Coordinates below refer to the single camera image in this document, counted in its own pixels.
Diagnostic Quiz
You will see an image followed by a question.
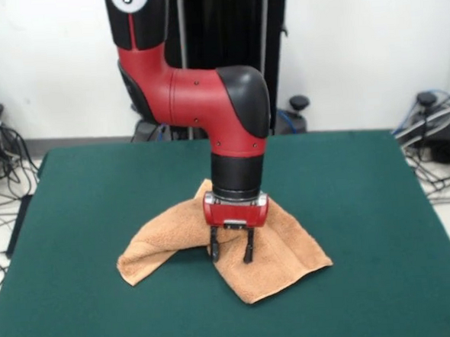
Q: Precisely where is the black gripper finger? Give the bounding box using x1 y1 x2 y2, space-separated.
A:
207 225 223 264
241 227 259 266

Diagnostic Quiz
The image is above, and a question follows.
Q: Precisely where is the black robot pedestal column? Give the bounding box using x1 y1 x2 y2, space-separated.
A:
156 0 311 143

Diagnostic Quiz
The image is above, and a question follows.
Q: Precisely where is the dark green tablecloth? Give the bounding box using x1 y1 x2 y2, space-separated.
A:
0 123 450 337

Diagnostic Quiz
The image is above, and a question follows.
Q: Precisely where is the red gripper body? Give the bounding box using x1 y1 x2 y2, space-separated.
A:
202 188 272 233

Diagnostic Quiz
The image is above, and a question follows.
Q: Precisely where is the tan terry towel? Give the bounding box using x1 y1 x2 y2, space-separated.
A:
111 172 336 313

